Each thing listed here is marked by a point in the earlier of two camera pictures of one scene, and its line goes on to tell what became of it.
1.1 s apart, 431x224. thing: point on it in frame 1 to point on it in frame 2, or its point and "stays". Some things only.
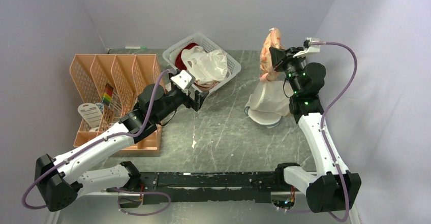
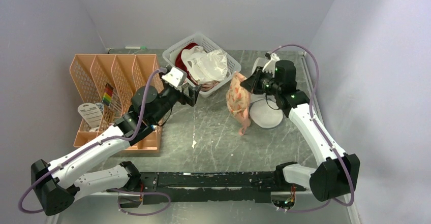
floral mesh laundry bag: [272, 39] to [239, 98]
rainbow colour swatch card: [108, 94] stays
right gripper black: [280, 58] to [252, 84]
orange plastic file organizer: [113, 82] stays
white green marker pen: [135, 48] stays
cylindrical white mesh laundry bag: [272, 96] to [259, 62]
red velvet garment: [179, 61] stays
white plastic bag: [207, 67] stays
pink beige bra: [206, 86] stays
